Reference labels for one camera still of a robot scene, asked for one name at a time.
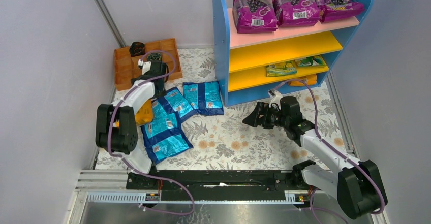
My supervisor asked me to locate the yellow green Fox's candy bag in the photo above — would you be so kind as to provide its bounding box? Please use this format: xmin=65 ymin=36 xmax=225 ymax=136
xmin=266 ymin=61 xmax=297 ymax=77

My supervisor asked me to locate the orange mango candy bag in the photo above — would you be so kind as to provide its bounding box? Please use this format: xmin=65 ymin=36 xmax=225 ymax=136
xmin=135 ymin=100 xmax=154 ymax=126

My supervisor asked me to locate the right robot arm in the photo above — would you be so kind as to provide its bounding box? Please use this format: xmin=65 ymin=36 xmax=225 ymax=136
xmin=242 ymin=96 xmax=388 ymax=219

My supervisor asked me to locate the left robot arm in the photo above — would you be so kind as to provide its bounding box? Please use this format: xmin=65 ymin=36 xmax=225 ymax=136
xmin=95 ymin=61 xmax=169 ymax=174

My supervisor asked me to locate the blue candy bag middle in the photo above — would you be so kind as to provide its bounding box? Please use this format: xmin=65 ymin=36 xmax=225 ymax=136
xmin=152 ymin=87 xmax=197 ymax=123

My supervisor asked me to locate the orange candy bag under shelf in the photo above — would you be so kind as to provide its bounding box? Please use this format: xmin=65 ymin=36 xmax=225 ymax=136
xmin=288 ymin=74 xmax=317 ymax=86

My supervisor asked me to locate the blue shelf unit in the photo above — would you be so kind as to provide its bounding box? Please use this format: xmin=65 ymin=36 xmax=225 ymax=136
xmin=212 ymin=0 xmax=374 ymax=106

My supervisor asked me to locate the blue candy bag right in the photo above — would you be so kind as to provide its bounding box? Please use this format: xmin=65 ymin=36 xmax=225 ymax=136
xmin=182 ymin=81 xmax=224 ymax=116

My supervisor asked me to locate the large blue candy bag front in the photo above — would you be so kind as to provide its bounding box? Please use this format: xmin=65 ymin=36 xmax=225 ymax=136
xmin=140 ymin=112 xmax=193 ymax=165

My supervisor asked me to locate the left purple candy bag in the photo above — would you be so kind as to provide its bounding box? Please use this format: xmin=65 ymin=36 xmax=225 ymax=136
xmin=232 ymin=0 xmax=278 ymax=34

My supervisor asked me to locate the purple candy bag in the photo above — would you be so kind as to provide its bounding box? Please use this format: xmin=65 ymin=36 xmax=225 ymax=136
xmin=232 ymin=0 xmax=278 ymax=34
xmin=272 ymin=0 xmax=320 ymax=27
xmin=315 ymin=0 xmax=365 ymax=23

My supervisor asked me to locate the middle purple candy bag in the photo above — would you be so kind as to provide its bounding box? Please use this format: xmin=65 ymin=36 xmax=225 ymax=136
xmin=272 ymin=0 xmax=320 ymax=27

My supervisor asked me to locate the right purple candy bag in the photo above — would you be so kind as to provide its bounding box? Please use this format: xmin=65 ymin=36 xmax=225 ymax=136
xmin=315 ymin=0 xmax=365 ymax=23

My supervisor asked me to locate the black tape roll middle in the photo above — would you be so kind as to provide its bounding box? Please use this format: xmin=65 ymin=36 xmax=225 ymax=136
xmin=147 ymin=53 xmax=162 ymax=62

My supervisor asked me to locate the black tape roll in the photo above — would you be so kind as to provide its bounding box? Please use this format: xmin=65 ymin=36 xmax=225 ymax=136
xmin=129 ymin=41 xmax=145 ymax=57
xmin=147 ymin=53 xmax=162 ymax=62

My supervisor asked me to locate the black tape roll back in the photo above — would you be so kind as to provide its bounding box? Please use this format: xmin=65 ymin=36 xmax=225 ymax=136
xmin=129 ymin=41 xmax=145 ymax=57

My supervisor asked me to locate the wooden compartment tray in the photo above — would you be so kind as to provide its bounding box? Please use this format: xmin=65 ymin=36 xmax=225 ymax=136
xmin=114 ymin=38 xmax=183 ymax=91

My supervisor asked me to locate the floral table mat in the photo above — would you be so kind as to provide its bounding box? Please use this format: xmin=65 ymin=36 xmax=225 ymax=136
xmin=95 ymin=48 xmax=349 ymax=171

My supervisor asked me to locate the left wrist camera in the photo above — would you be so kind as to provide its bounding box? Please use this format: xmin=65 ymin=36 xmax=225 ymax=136
xmin=138 ymin=59 xmax=152 ymax=75

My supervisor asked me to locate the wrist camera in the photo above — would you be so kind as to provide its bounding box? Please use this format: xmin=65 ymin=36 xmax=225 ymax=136
xmin=138 ymin=59 xmax=152 ymax=75
xmin=268 ymin=89 xmax=283 ymax=110

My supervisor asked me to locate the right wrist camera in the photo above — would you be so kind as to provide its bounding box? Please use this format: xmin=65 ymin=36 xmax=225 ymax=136
xmin=268 ymin=89 xmax=283 ymax=110

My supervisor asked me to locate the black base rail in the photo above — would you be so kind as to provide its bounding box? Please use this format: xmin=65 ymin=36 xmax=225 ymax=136
xmin=126 ymin=170 xmax=314 ymax=205

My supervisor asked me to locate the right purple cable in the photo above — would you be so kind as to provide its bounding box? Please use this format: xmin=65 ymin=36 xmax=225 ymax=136
xmin=268 ymin=78 xmax=386 ymax=224

